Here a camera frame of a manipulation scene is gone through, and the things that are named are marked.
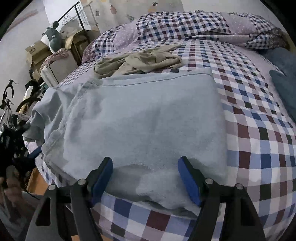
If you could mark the black clothes rack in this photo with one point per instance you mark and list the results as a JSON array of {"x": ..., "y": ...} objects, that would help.
[{"x": 75, "y": 21}]

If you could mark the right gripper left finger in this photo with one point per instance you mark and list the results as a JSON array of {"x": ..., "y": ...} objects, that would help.
[{"x": 49, "y": 221}]

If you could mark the dark blue plush blanket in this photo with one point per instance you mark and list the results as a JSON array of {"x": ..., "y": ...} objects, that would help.
[{"x": 283, "y": 59}]

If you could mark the beige garment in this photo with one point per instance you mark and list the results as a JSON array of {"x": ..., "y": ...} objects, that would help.
[{"x": 139, "y": 62}]

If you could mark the pineapple print curtain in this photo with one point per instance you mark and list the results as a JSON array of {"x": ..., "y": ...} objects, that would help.
[{"x": 105, "y": 14}]

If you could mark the checkered bed sheet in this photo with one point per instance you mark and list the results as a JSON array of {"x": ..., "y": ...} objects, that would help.
[{"x": 260, "y": 145}]

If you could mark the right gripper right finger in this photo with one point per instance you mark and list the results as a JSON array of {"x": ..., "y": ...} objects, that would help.
[{"x": 241, "y": 221}]

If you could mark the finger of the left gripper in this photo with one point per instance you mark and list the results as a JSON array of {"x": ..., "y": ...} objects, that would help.
[{"x": 35, "y": 153}]

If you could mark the cardboard boxes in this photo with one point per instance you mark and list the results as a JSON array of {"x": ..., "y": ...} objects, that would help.
[{"x": 36, "y": 55}]

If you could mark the white bicycle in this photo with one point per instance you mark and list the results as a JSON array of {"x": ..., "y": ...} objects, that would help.
[{"x": 14, "y": 121}]

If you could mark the person's left hand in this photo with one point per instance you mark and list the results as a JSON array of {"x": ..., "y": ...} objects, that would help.
[{"x": 11, "y": 189}]

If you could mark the rolled checkered duvet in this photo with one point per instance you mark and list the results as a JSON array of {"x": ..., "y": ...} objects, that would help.
[{"x": 245, "y": 30}]

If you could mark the upright white mattress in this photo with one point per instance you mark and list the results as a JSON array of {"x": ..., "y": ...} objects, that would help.
[{"x": 57, "y": 67}]

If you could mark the teal folded cloth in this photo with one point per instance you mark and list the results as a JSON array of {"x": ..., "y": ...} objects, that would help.
[{"x": 285, "y": 87}]

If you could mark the light blue grey garment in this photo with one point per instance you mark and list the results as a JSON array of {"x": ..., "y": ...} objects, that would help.
[{"x": 144, "y": 123}]

